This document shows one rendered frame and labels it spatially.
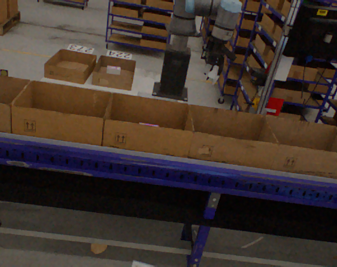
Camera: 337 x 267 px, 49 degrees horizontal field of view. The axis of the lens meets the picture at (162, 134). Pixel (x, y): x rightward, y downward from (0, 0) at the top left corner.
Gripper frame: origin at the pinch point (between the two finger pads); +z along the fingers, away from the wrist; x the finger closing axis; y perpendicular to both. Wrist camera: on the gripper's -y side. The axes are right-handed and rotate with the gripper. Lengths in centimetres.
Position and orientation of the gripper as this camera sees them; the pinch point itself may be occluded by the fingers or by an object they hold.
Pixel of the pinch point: (211, 80)
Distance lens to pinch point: 180.0
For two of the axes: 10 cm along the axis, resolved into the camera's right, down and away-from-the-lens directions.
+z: -2.4, 8.7, 4.4
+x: 3.9, 5.0, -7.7
